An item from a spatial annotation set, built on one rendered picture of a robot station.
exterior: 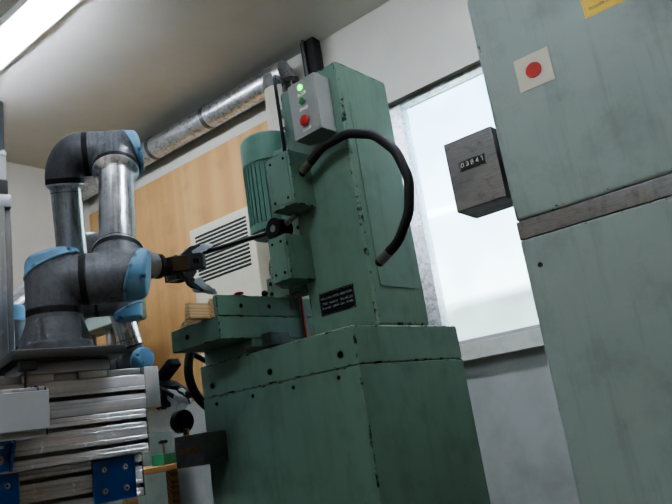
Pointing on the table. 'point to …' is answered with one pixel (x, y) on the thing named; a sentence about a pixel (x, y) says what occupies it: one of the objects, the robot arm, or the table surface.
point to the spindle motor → (249, 150)
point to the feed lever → (263, 232)
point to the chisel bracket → (282, 291)
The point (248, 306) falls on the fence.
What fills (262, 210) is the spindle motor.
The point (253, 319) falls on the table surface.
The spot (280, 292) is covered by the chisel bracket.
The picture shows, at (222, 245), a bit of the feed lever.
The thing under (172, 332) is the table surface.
